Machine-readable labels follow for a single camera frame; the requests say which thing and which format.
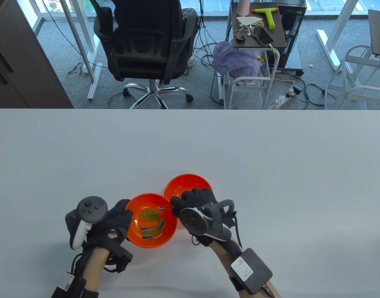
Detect person's right hand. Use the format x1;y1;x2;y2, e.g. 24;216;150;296
170;187;237;247

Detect person's left hand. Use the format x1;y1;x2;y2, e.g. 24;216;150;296
65;199;134;249

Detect orange plastic bowl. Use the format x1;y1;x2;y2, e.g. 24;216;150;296
125;193;178;249
164;174;213;202

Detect person's left forearm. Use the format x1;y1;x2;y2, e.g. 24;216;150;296
80;245;111;298

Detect grey and white hand controller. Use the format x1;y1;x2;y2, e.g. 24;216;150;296
71;196;108;251
179;199;236;242

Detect pile of green beans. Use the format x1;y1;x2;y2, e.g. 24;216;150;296
138;209;165;236

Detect black wrist sensor box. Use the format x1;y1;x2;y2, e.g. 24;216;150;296
230;248;273;295
52;272;86;298

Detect white power strip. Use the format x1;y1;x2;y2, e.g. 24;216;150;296
267;88;297;110

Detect white trolley cart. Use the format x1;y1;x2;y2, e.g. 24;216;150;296
223;47;280;110

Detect white desk leg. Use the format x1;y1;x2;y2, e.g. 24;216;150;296
60;0;103;100
316;0;360;72

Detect purple cloth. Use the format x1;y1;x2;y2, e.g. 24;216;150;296
213;40;262;84

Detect black office chair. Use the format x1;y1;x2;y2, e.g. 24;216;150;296
93;0;200;110

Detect white earphones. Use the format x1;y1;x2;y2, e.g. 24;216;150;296
232;26;256;37

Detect black smartphone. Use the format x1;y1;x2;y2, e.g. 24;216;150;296
251;27;275;46

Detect dark brown side table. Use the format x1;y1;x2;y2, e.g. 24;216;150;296
227;0;287;50

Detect white face mask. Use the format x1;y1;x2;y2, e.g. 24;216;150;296
236;16;264;26

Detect dark brown cabinet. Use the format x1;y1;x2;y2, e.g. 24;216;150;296
0;0;74;109

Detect green squeegee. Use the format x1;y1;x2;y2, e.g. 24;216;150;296
251;7;278;30

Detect black equipment rack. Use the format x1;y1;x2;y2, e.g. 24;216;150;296
275;0;308;76

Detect dark grey board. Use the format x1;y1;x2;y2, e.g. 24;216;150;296
368;9;380;58

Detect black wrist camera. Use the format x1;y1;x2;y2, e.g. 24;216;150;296
109;241;134;273

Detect black cable bundle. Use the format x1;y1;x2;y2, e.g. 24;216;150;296
193;0;220;67

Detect white chair frame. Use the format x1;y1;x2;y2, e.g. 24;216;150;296
324;44;380;110

